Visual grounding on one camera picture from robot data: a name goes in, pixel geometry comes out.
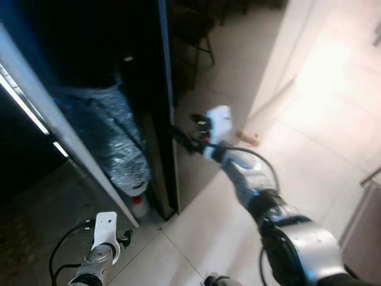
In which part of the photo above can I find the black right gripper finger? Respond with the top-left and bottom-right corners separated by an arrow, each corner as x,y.
171,124 -> 200,153

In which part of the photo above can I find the fridge door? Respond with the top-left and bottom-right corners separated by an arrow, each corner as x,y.
24,0 -> 180,219

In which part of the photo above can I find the household fridge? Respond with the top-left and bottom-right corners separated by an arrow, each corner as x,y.
0,0 -> 180,228

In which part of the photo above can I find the white bottle red cap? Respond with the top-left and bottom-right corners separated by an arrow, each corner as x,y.
129,191 -> 150,219

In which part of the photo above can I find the clear bubble wrap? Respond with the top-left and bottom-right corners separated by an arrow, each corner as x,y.
56,83 -> 151,197

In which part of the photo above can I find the dark metal chair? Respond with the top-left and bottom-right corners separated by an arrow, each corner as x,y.
169,2 -> 217,76

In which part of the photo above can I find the grey brown cabinet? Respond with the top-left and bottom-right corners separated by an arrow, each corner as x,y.
339,169 -> 381,286

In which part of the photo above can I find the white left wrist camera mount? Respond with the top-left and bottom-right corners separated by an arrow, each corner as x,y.
92,211 -> 122,265

